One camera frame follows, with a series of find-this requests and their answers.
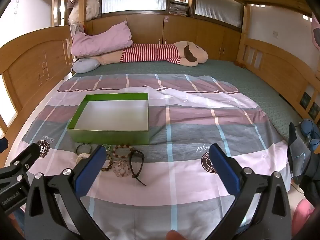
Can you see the pink garment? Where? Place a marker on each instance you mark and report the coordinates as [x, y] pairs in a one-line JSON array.
[[302, 213]]

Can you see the striped plush doll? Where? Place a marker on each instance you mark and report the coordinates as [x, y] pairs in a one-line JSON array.
[[200, 37]]

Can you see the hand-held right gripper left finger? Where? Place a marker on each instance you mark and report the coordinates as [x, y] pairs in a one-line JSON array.
[[91, 171]]

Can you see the green mattress cover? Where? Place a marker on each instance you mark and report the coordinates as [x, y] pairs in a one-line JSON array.
[[250, 75]]

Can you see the dark brown glasses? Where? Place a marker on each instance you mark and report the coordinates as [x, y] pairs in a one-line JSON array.
[[137, 160]]

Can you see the carved wooden bed end board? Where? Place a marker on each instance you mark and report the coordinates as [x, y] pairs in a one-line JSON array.
[[30, 62]]

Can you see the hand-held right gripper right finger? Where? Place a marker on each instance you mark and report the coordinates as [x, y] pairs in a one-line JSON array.
[[223, 171]]

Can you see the blue grey bag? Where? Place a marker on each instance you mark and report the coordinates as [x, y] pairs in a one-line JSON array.
[[303, 155]]

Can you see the stack of magazines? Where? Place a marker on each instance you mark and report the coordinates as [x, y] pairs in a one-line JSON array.
[[178, 5]]

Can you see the white wall switch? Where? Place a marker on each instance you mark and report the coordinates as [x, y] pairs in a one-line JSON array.
[[275, 34]]

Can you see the pale hanging clothes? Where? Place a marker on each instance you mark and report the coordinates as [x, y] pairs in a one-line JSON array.
[[82, 5]]

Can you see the slatted wooden bed end board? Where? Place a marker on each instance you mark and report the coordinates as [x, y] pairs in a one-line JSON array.
[[275, 65]]

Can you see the striped long plush toy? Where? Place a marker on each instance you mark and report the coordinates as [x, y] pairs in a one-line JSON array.
[[150, 52]]

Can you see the plaid pink grey blanket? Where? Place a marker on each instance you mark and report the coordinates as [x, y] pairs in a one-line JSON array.
[[180, 130]]

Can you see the green cardboard box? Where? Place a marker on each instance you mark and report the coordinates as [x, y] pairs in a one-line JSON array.
[[112, 136]]

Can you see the grey draped cloth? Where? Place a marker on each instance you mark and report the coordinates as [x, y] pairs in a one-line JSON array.
[[76, 31]]

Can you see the dark picture stickers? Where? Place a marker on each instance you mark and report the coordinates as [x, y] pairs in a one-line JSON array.
[[308, 103]]

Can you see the blue-grey pillow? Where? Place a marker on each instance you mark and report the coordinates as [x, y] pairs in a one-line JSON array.
[[85, 66]]

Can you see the small white jewelry piece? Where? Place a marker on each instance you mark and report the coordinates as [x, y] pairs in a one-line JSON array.
[[83, 158]]

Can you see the person's right hand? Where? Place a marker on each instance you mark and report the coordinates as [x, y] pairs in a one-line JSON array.
[[175, 235]]

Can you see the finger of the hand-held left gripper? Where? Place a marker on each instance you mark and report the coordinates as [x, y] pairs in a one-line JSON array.
[[3, 145], [27, 155]]

